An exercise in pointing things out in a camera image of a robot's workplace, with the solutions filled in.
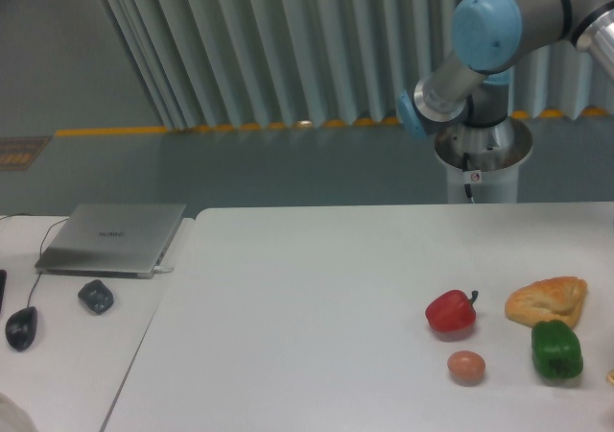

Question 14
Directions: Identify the green bell pepper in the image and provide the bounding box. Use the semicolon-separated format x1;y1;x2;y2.
531;320;583;379

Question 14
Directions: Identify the golden bread pastry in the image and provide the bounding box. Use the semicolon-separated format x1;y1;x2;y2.
505;276;588;328

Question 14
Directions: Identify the black pedestal cable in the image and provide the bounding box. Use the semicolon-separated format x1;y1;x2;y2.
460;152;477;204

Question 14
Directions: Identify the white cloth corner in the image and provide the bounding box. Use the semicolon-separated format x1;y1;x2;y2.
0;395;37;432

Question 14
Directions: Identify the silver closed laptop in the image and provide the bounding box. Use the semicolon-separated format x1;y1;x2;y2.
35;204;185;278

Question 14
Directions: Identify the red bell pepper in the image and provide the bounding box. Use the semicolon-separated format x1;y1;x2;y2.
425;290;479;332

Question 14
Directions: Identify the folding partition screen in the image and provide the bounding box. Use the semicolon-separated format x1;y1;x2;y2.
85;0;614;132

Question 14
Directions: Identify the brown egg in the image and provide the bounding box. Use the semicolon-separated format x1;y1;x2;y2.
447;350;485;383

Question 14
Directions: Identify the black power adapter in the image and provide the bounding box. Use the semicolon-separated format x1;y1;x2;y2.
78;279;114;315

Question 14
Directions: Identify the black device at edge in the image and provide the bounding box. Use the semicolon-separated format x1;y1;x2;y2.
0;269;8;313

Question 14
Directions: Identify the black mouse cable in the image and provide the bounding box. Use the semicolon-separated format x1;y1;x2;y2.
0;213;71;309

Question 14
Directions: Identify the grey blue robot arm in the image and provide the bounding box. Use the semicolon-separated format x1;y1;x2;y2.
397;0;613;138

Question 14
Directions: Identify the black computer mouse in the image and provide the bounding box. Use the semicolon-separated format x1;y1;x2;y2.
5;306;38;351

